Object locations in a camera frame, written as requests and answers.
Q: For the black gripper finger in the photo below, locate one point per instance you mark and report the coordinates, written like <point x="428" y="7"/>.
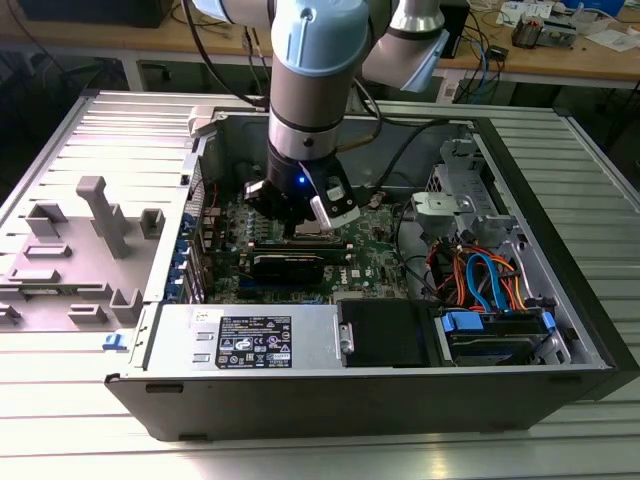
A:
<point x="302" y="214"/>
<point x="272" y="207"/>

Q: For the thin metal locking lever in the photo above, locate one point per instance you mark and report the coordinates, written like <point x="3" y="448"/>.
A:
<point x="315" y="238"/>

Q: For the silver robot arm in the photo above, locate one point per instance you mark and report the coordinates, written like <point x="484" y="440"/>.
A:
<point x="310" y="90"/>

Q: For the CPU socket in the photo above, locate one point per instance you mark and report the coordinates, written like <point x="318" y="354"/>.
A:
<point x="330" y="236"/>

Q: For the CPU cooler with fan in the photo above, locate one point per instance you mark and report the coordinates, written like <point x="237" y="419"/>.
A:
<point x="527" y="32"/>

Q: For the graphics card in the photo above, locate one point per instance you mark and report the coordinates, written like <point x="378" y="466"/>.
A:
<point x="285" y="270"/>

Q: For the round coin battery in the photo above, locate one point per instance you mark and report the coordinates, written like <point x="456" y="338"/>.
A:
<point x="372" y="201"/>

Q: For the green motherboard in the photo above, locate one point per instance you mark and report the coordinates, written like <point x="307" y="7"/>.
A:
<point x="370" y="260"/>

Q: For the grey case latch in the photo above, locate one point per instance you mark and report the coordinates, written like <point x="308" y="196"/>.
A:
<point x="202" y="119"/>

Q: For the silver drive cage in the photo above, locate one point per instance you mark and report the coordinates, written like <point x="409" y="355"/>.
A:
<point x="440" y="205"/>

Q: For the silver power supply with label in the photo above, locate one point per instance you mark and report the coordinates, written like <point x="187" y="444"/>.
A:
<point x="170" y="335"/>

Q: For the black and silver PC case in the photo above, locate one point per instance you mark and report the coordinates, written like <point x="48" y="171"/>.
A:
<point x="350" y="405"/>

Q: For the blue plastic clip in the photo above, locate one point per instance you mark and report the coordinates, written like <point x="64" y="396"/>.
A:
<point x="116" y="342"/>

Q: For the grey parts rack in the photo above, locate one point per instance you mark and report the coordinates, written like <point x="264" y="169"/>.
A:
<point x="75" y="270"/>

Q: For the hard disk in blue carrier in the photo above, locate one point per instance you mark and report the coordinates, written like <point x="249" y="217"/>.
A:
<point x="480" y="345"/>

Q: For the tall black box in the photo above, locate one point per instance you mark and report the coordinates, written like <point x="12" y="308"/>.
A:
<point x="460" y="30"/>

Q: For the small black square part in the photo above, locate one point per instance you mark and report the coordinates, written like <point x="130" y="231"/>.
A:
<point x="498" y="52"/>

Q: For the black monitor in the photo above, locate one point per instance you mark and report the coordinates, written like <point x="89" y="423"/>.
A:
<point x="100" y="12"/>

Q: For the wooden desk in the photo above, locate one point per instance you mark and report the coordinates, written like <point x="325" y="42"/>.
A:
<point x="75" y="35"/>

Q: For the white printed cards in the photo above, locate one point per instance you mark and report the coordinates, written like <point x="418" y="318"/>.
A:
<point x="520" y="10"/>

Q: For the green circuit board part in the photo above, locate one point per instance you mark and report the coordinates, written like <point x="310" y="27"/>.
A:
<point x="560" y="35"/>

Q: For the white paper sheet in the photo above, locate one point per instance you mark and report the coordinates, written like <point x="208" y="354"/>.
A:
<point x="607" y="39"/>

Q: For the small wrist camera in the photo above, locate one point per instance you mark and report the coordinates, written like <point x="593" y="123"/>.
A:
<point x="254" y="189"/>

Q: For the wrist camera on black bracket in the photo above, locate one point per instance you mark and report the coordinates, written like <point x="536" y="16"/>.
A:
<point x="337" y="200"/>

